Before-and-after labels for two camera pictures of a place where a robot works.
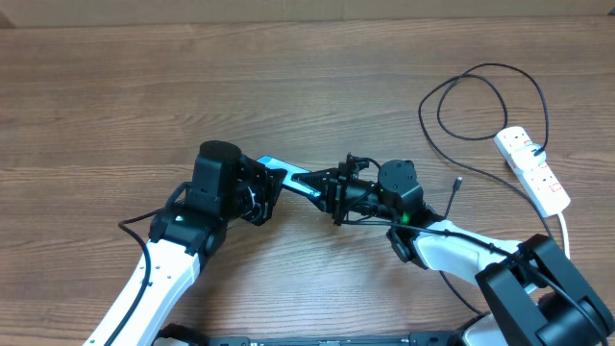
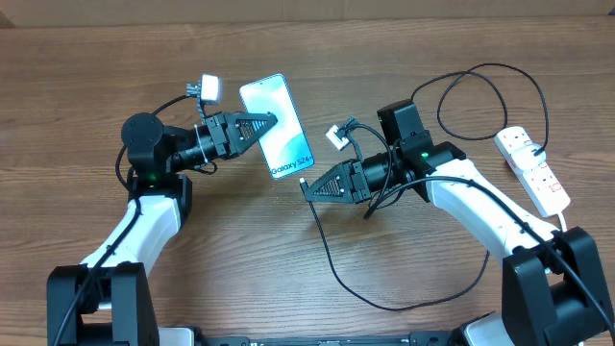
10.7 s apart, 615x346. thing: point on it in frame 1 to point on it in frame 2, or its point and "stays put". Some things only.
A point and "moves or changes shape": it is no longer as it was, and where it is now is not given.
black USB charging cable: [480, 138] to [458, 76]
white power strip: [540, 185] stays put
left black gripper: [269, 183] to [218, 123]
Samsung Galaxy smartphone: [288, 184] moves or changes shape
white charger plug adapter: [524, 158] stays put
